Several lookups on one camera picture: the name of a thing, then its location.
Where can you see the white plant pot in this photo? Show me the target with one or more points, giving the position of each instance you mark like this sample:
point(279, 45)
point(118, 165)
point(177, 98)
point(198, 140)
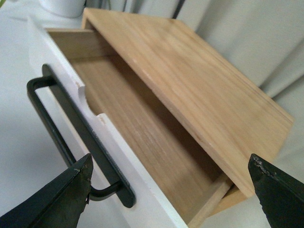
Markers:
point(64, 8)

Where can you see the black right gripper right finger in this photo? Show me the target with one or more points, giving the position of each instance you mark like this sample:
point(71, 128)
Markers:
point(280, 195)

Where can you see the light wooden drawer cabinet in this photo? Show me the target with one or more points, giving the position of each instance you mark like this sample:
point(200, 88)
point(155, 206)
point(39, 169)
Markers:
point(223, 111)

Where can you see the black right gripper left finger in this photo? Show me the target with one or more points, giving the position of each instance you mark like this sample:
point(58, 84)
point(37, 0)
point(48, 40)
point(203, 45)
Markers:
point(58, 204)

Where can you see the black metal drawer handle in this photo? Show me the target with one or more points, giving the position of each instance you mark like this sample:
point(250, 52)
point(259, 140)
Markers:
point(118, 183)

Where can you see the white front wooden drawer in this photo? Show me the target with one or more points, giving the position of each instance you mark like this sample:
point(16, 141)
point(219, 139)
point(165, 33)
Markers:
point(171, 181)

